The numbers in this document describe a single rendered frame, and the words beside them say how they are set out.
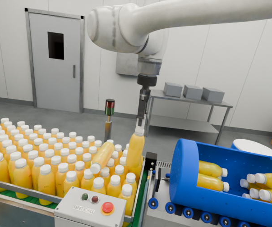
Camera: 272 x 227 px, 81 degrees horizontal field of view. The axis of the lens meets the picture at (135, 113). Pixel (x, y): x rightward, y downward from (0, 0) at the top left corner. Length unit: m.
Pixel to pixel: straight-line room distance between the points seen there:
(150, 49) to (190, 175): 0.47
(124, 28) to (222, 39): 3.92
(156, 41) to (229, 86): 4.00
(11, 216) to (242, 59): 4.50
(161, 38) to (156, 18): 0.17
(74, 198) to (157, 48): 0.56
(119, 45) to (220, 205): 0.66
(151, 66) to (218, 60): 3.74
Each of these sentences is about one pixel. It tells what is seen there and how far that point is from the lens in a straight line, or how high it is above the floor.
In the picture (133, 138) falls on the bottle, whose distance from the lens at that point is 0.68.
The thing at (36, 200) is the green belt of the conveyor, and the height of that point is 0.90.
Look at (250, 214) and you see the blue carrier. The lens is 0.81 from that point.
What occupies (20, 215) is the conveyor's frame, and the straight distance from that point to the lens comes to 0.96.
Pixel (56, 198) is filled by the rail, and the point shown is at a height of 0.97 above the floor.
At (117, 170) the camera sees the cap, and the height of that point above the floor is 1.08.
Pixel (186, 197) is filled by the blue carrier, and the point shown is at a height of 1.08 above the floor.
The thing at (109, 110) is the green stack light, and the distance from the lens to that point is 1.09.
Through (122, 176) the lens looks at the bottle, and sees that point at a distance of 0.77.
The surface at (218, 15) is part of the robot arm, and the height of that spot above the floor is 1.66.
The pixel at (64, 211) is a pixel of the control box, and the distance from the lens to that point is 0.59.
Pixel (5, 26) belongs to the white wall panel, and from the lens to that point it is 4.92.
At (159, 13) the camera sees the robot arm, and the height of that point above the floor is 1.65.
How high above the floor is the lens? 1.56
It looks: 20 degrees down
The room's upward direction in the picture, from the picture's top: 8 degrees clockwise
